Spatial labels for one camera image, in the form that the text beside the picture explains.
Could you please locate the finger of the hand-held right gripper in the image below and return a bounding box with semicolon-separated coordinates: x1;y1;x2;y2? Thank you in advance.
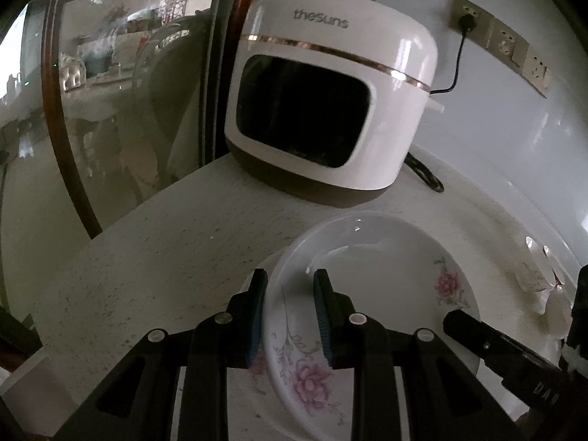
566;264;588;354
442;309;559;380

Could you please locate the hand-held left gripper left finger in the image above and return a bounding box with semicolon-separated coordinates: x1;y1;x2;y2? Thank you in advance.
57;269;269;441

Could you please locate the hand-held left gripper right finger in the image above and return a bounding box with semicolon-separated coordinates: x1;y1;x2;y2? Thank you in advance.
312;269;522;441

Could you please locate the white floral bowl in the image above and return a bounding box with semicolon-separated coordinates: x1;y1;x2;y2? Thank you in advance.
514;235;575;331

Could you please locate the large round floral plate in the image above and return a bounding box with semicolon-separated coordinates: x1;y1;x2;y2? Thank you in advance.
250;214;482;441

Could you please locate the wooden framed glass door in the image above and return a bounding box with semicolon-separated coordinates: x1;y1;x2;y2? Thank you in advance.
0;0;347;377

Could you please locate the white rice cooker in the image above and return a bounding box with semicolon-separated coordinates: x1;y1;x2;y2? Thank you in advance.
224;0;445;208

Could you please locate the wall power socket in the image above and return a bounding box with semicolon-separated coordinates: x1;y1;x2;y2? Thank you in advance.
448;0;494;44
521;46;552;98
488;18;530;72

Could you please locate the black power cable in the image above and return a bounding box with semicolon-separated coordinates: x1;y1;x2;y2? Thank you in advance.
403;13;481;193

